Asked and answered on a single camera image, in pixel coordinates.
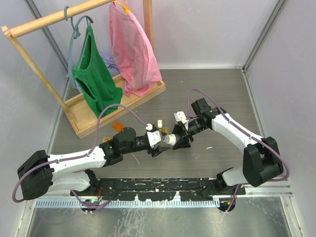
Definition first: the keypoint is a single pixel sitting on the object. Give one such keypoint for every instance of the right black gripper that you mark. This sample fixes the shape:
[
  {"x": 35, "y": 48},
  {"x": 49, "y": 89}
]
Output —
[{"x": 184, "y": 143}]

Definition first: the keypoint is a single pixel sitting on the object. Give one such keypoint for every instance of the wooden clothes rack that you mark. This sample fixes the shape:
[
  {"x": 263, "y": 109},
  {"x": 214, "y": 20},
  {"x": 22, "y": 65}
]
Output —
[{"x": 80, "y": 116}]

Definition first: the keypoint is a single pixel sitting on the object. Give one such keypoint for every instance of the yellow two-compartment pill box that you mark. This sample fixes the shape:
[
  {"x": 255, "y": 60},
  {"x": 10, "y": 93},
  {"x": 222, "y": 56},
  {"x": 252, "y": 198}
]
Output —
[{"x": 162, "y": 127}]

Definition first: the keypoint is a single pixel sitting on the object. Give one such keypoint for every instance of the clear amber pill bottle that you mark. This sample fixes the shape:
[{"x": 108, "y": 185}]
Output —
[{"x": 105, "y": 139}]

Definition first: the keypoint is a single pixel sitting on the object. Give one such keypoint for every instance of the white-capped dark pill bottle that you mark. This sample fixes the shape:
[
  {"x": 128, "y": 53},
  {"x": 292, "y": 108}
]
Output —
[{"x": 173, "y": 139}]

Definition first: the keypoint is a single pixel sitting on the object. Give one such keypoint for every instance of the white slotted cable duct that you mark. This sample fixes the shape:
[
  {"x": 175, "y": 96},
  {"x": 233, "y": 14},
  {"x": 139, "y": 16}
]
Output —
[{"x": 176, "y": 203}]

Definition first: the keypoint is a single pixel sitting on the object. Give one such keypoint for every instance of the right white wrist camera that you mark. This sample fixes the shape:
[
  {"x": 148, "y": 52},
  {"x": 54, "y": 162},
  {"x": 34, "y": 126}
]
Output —
[{"x": 180, "y": 117}]

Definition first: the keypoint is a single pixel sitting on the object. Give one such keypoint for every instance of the green tank top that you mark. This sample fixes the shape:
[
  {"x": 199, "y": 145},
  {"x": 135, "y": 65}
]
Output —
[{"x": 93, "y": 77}]

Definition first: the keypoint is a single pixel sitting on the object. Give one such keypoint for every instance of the orange pill box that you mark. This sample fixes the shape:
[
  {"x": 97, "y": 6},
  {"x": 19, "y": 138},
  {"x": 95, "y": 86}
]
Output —
[{"x": 118, "y": 126}]

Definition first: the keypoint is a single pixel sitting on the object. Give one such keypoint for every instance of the pink shirt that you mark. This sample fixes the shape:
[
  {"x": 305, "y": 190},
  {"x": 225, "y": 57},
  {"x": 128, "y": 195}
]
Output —
[{"x": 132, "y": 52}]

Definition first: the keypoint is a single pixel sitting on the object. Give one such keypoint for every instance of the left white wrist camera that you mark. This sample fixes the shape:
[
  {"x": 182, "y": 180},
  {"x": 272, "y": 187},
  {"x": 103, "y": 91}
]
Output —
[{"x": 154, "y": 135}]

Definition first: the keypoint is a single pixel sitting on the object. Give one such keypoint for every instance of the grey-blue clothes hanger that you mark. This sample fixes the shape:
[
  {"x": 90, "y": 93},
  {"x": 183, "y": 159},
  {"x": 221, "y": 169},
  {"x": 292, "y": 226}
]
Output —
[{"x": 75, "y": 35}]

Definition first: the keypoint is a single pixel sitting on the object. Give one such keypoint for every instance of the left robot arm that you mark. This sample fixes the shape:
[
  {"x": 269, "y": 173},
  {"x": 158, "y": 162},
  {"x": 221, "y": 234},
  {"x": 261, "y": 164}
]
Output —
[{"x": 42, "y": 173}]

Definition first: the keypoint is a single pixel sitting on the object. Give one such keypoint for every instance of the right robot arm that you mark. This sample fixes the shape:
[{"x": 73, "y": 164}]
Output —
[{"x": 260, "y": 162}]

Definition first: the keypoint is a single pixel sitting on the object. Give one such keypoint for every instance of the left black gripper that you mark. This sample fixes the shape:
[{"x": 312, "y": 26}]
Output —
[{"x": 156, "y": 150}]

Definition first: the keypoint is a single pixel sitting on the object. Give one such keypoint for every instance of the orange clothes hanger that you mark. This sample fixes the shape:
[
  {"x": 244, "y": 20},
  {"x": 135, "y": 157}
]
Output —
[{"x": 124, "y": 6}]

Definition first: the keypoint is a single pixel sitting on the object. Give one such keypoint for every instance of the lavender cloth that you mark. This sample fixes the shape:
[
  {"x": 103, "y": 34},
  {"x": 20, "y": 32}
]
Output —
[{"x": 110, "y": 64}]

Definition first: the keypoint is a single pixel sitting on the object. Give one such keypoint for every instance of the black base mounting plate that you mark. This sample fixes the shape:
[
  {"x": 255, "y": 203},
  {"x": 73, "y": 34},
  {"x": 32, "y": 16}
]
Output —
[{"x": 156, "y": 189}]

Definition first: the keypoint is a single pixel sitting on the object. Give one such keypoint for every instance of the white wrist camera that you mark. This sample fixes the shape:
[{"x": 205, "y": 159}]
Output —
[
  {"x": 154, "y": 135},
  {"x": 180, "y": 117}
]

